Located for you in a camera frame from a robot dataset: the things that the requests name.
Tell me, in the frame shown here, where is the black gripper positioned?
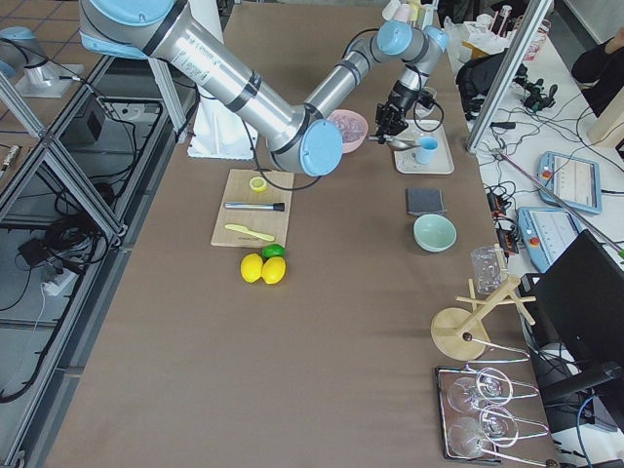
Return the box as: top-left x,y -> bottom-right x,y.
374,102 -> 409,141

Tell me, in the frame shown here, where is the stainless steel ice scoop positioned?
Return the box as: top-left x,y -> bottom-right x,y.
368,136 -> 420,151

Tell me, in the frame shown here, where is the pink bowl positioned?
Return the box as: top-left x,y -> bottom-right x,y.
328,109 -> 369,154

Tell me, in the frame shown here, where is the pile of clear ice cubes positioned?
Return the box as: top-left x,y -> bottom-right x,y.
333,114 -> 366,142

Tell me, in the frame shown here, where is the light blue cup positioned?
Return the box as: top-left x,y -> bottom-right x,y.
414,136 -> 439,165

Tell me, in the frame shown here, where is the cream serving tray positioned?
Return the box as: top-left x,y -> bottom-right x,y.
392,118 -> 455,176

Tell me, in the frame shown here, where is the grey folded cloth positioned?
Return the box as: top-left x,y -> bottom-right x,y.
406,187 -> 446,216

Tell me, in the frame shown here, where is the mint green bowl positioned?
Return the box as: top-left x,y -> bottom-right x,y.
413,214 -> 457,253

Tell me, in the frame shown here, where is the bamboo cutting board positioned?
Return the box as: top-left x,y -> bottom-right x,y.
211,169 -> 293,248

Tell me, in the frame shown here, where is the steel muddler black tip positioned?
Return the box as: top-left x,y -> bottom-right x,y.
222,202 -> 286,213

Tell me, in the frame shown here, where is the half lemon slice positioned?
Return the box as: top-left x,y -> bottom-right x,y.
249,176 -> 268,193

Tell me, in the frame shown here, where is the green lime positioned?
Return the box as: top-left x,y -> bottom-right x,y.
261,244 -> 285,258

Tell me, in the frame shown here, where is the yellow lemon lower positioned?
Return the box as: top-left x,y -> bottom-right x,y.
261,256 -> 287,285

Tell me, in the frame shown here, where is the yellow lemon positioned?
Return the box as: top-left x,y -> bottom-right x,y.
261,256 -> 287,285
240,253 -> 264,283

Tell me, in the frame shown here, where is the yellow plastic knife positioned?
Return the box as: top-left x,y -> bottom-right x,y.
224,223 -> 275,242

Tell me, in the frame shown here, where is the blue teach pendant near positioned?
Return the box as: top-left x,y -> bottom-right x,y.
516,207 -> 584,273

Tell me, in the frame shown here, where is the blue teach pendant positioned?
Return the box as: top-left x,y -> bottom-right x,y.
537,151 -> 603,215
516,207 -> 584,273

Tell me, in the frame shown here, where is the blue teach pendant far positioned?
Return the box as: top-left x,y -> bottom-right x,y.
537,151 -> 603,215

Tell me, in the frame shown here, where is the yellow lemon upper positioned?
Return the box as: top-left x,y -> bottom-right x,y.
240,253 -> 264,283

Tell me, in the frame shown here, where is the wooden mug tree stand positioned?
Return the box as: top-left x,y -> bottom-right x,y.
431,244 -> 535,362

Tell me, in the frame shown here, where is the black monitor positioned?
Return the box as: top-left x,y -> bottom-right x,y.
534,230 -> 623,365

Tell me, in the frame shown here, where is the black tray with glasses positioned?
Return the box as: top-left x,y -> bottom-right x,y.
435,367 -> 558,467

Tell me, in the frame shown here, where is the aluminium frame post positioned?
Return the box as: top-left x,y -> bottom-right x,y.
466,0 -> 552,154

